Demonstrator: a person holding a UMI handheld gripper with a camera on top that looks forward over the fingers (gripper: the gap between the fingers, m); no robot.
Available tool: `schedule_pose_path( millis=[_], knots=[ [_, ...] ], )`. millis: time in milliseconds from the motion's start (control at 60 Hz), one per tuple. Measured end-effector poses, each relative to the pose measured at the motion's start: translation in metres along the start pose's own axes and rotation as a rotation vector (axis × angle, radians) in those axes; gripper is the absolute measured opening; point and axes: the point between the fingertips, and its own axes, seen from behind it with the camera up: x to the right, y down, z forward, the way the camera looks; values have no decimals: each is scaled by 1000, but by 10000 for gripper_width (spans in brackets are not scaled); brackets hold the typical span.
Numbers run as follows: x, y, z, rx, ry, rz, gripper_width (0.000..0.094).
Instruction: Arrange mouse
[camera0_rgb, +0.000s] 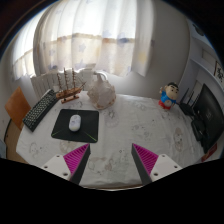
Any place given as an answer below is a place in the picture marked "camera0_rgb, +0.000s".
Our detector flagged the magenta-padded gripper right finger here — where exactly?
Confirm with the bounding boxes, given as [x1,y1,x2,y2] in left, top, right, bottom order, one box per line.
[131,143,184,186]

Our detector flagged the black computer keyboard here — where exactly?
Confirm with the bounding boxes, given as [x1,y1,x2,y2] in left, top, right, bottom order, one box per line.
[22,88,60,133]

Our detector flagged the black mouse pad green lines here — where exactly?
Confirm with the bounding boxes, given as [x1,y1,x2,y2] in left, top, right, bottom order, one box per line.
[50,108,100,144]

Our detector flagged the red flat item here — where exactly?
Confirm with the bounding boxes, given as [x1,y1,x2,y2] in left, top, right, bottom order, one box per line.
[200,143,218,163]

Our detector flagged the small black device box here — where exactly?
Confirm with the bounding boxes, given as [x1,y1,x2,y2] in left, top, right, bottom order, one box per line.
[190,119,208,142]

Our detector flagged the white printed tablecloth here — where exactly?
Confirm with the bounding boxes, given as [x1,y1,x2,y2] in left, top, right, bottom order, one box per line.
[15,91,208,188]

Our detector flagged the cartoon boy figurine red blue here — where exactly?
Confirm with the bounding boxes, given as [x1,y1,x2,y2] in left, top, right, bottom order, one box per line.
[158,81,180,111]

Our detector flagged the orange wooden chair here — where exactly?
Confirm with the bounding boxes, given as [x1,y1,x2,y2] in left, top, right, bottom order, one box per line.
[4,86,32,130]

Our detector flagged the wooden model sailing ship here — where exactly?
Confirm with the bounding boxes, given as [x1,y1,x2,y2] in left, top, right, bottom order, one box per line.
[55,67,87,104]

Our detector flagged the white radiator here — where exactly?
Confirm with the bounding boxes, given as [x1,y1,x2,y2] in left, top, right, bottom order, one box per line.
[30,68,98,99]

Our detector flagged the white cartoon-print computer mouse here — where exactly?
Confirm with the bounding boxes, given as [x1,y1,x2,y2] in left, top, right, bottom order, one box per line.
[68,114,82,133]

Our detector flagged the white wall shelf unit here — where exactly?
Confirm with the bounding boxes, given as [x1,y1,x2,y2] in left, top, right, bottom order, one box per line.
[186,23,224,101]

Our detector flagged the black computer monitor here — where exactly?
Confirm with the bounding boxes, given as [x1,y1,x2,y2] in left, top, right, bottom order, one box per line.
[192,83,224,154]

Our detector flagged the white sheer curtain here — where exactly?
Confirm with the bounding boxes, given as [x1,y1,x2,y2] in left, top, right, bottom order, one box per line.
[13,0,155,79]

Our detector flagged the black router with antennas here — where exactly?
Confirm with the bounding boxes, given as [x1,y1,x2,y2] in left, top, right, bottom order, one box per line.
[179,87,200,117]

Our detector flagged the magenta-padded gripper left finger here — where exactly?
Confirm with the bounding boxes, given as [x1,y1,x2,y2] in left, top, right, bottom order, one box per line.
[40,143,92,186]

